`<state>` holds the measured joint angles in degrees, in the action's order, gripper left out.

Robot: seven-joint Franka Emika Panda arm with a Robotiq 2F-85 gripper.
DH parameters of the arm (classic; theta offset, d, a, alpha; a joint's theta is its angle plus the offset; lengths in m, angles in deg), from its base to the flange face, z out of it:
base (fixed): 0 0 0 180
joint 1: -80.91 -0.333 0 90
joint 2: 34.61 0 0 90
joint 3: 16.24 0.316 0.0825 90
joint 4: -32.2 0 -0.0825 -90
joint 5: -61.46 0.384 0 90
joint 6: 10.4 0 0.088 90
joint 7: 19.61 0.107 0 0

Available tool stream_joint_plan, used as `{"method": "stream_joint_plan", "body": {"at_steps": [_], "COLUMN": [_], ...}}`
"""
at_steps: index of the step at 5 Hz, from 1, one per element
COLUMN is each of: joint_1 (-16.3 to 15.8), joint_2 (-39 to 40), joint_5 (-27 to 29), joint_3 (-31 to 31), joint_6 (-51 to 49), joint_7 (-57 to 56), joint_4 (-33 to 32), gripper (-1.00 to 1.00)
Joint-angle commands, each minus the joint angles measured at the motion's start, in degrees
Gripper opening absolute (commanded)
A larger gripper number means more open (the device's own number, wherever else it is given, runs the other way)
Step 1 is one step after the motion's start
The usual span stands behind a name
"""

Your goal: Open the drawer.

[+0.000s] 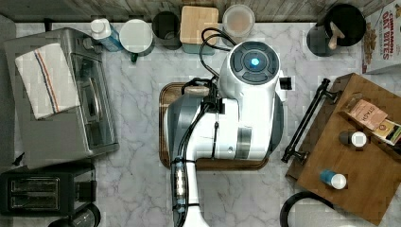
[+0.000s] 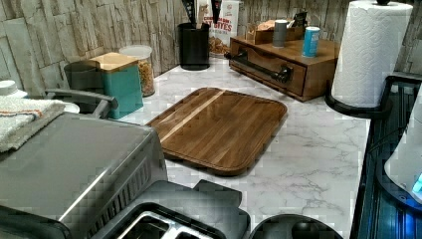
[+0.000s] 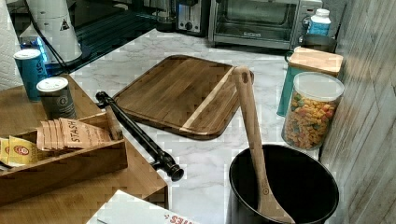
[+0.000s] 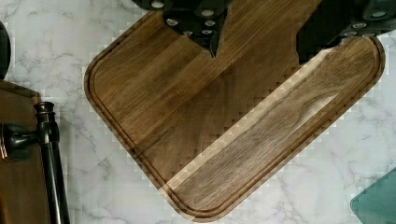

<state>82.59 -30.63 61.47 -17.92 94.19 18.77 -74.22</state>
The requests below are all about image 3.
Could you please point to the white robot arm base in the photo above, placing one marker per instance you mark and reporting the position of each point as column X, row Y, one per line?
column 53, row 21

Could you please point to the dark wooden cutting board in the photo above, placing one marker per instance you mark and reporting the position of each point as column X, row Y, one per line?
column 185, row 95

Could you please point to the silver toaster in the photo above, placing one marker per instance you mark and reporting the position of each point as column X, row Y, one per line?
column 193, row 17

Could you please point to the silver toaster oven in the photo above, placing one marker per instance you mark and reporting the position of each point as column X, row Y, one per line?
column 275, row 24

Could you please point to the clear jar of colourful cereal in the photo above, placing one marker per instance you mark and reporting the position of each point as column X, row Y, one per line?
column 312, row 106

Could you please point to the teal canister with wooden lid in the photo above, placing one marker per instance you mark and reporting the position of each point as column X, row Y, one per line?
column 306, row 60

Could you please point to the wooden spoon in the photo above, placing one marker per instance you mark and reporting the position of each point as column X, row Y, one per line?
column 267, row 202

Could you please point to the white paper box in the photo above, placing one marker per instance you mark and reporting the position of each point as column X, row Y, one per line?
column 123, row 208

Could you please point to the grey cylindrical canister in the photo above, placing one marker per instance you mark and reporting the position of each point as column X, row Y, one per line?
column 56, row 98

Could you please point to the brown Stash tea packets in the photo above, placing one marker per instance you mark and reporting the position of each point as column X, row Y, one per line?
column 60, row 134

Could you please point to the white and blue bottle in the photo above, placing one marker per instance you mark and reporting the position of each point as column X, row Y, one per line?
column 320, row 22

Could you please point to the wooden tea bag organizer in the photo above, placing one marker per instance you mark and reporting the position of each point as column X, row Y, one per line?
column 28, row 181

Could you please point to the blue cylindrical canister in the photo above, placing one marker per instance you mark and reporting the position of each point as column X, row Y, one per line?
column 32, row 70

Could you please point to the yellow tea packets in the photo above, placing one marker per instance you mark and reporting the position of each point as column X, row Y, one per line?
column 15, row 151

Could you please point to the black metal drawer handle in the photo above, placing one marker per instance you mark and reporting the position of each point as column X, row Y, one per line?
column 162, row 160

